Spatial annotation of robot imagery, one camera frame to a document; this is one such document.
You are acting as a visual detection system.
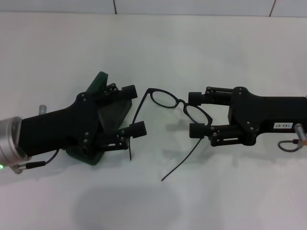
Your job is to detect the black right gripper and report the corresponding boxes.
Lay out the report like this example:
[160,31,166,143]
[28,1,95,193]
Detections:
[188,86,307,147]

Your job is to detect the left wrist cable with plug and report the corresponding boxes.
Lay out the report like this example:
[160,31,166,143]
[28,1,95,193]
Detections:
[13,149,59,174]

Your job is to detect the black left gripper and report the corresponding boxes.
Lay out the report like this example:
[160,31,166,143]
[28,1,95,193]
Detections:
[21,92,103,159]

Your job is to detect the right wrist cable with plug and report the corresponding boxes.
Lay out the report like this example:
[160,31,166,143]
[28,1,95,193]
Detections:
[277,123,307,152]

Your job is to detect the wrist cable with plug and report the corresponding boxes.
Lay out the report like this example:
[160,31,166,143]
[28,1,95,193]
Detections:
[13,149,59,174]
[277,123,307,152]

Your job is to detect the green glasses case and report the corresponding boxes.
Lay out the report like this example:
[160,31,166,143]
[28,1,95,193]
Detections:
[65,71,133,166]

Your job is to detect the black glasses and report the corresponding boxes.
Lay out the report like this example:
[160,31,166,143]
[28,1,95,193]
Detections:
[129,88,213,182]

